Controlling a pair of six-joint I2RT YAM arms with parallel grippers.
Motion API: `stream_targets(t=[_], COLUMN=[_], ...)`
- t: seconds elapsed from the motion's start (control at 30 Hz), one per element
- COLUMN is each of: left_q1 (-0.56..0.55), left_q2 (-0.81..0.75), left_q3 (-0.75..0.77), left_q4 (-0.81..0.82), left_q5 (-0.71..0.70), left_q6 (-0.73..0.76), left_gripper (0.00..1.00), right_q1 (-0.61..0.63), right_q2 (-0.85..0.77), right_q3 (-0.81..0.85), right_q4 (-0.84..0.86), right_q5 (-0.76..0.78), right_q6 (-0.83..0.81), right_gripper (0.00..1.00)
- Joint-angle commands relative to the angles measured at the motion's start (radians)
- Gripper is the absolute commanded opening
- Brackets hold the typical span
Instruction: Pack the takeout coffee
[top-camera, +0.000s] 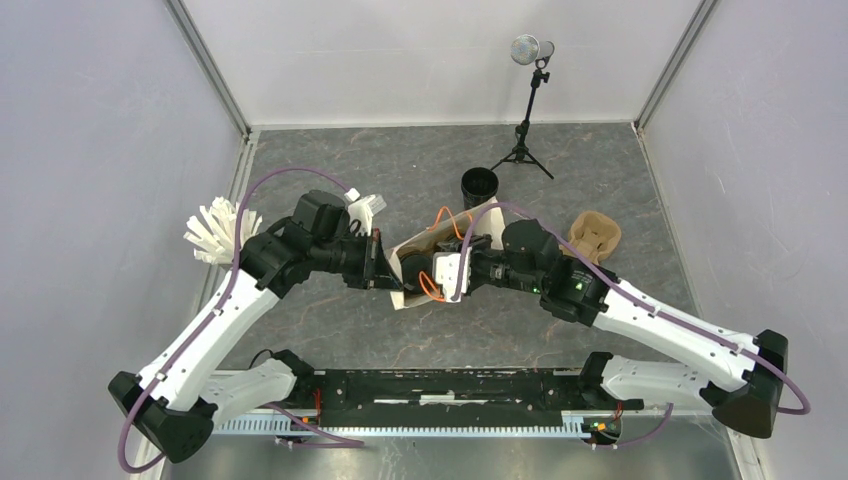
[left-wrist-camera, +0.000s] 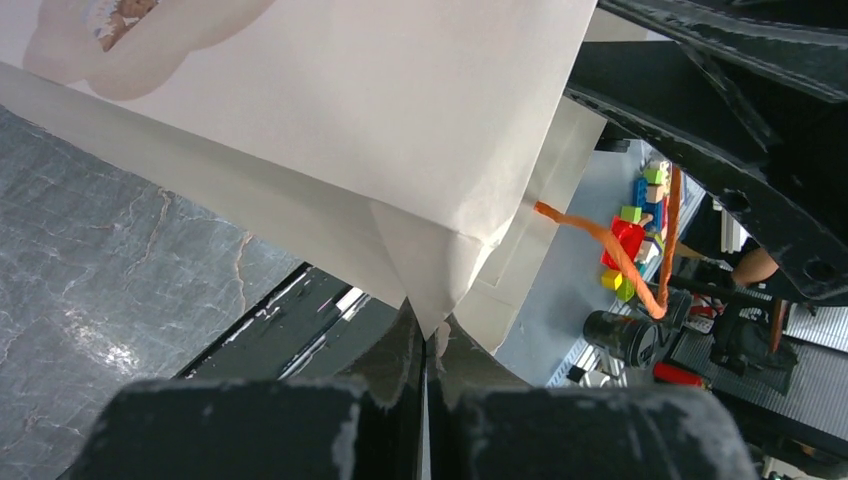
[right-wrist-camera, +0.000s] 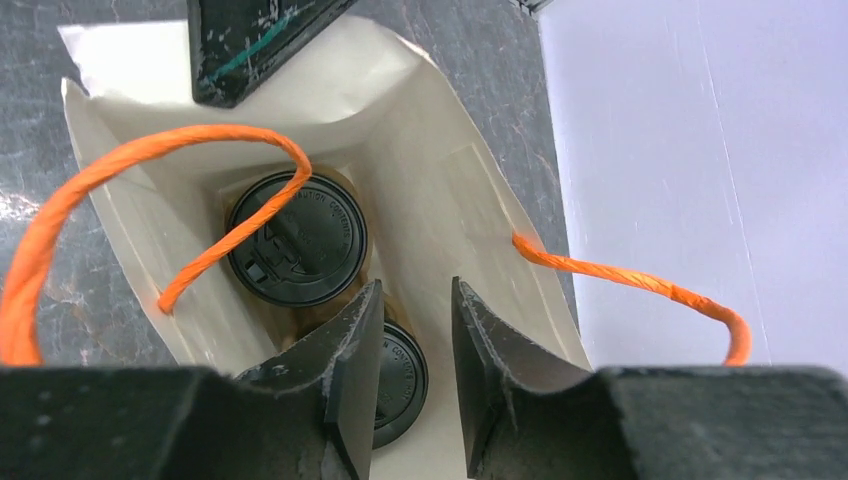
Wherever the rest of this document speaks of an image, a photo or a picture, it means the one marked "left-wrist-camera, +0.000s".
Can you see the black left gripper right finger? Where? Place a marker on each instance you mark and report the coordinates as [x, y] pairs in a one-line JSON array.
[[460, 373]]

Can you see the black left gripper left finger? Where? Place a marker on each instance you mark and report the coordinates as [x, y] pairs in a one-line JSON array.
[[378, 406]]

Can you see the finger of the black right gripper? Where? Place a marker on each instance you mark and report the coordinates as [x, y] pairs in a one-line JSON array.
[[772, 156], [801, 44]]

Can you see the paper takeout bag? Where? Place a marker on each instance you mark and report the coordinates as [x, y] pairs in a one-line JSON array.
[[398, 145]]

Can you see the colourful toy blocks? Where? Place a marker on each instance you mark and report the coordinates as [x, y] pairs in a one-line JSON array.
[[642, 225]]

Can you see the dark cups beyond table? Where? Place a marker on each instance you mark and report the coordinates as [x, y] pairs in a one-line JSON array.
[[634, 337]]

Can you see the person beyond table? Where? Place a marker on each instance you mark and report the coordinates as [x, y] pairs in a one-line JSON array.
[[752, 267]]

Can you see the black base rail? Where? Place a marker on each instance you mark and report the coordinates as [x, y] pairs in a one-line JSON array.
[[310, 325]]

